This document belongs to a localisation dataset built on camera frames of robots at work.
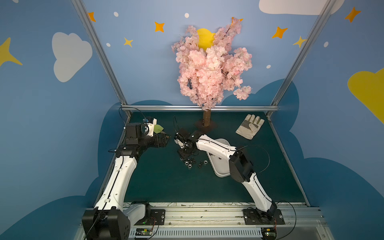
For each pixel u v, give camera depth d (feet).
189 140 2.26
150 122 2.22
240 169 1.82
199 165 3.04
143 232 2.35
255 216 2.42
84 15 2.33
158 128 3.68
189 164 3.05
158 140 2.22
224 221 2.42
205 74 2.10
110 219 1.23
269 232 2.39
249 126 3.72
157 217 2.46
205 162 3.05
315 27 2.51
